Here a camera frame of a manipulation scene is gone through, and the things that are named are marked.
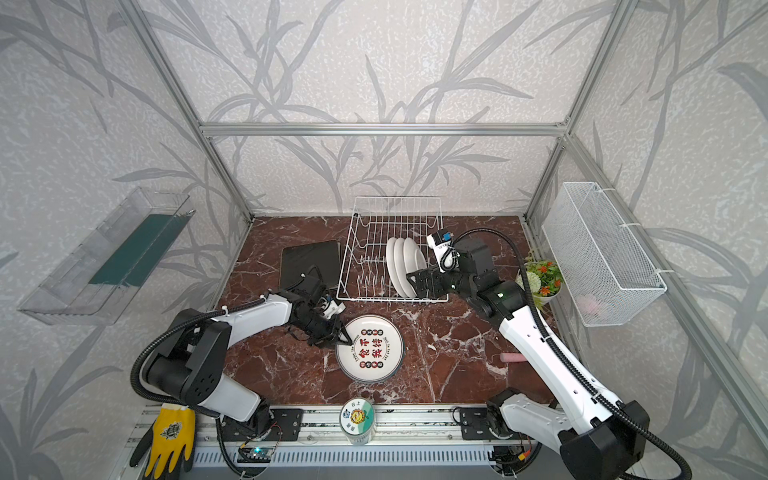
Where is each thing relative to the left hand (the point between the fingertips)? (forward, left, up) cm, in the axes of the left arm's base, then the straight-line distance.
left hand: (352, 333), depth 84 cm
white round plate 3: (+24, -20, +1) cm, 31 cm away
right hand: (+11, -19, +21) cm, 31 cm away
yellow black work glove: (-26, +40, -2) cm, 48 cm away
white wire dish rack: (+46, -3, -3) cm, 46 cm away
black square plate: (+30, +16, -7) cm, 35 cm away
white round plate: (+15, -11, +11) cm, 21 cm away
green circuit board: (-28, +20, -5) cm, 35 cm away
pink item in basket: (+2, -61, +16) cm, 63 cm away
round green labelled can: (-22, -4, +4) cm, 22 cm away
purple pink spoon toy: (-5, -45, -2) cm, 46 cm away
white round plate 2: (+15, -13, +11) cm, 23 cm away
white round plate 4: (-3, -7, -4) cm, 8 cm away
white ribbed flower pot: (+13, -55, +10) cm, 57 cm away
